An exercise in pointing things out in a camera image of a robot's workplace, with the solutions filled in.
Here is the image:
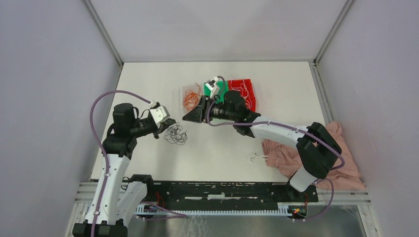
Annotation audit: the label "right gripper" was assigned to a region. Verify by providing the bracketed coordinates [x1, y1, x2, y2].
[182, 95, 236, 124]

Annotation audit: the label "cable pile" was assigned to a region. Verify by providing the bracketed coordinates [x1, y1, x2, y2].
[164, 122, 189, 146]

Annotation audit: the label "orange cables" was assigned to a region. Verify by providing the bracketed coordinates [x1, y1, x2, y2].
[182, 82, 204, 112]

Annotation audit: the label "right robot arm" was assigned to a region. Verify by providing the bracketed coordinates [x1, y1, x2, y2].
[182, 91, 345, 201]

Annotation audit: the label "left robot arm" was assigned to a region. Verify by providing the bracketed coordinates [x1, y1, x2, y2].
[72, 102, 176, 237]

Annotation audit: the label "clear plastic bin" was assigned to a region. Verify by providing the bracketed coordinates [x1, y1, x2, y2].
[181, 82, 204, 113]

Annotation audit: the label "green plastic bin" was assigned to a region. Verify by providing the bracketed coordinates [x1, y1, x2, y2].
[204, 78, 228, 103]

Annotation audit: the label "red plastic bin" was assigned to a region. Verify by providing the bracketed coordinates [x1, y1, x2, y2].
[227, 79, 256, 112]

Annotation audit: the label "pink cloth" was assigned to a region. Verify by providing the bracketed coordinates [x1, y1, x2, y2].
[261, 121, 366, 191]

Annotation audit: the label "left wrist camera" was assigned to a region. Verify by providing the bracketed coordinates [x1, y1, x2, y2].
[149, 101, 170, 125]

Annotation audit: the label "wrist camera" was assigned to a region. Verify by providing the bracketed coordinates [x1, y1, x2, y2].
[205, 76, 226, 99]
[149, 101, 170, 125]

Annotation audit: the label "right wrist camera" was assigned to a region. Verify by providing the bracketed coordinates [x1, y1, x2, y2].
[205, 76, 226, 99]

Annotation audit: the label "white drawstring cord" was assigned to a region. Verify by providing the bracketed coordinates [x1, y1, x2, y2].
[248, 152, 269, 164]

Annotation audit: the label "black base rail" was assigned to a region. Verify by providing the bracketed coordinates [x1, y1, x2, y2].
[144, 181, 319, 211]

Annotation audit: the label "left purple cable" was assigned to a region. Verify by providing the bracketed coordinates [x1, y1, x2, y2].
[89, 90, 187, 237]

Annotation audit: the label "purple cable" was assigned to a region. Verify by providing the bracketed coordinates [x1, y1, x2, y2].
[89, 90, 187, 237]
[206, 76, 346, 223]

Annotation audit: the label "blue cable duct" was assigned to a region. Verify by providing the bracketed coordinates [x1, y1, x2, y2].
[134, 204, 307, 218]

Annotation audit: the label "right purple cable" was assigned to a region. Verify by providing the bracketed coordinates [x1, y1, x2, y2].
[206, 76, 346, 223]

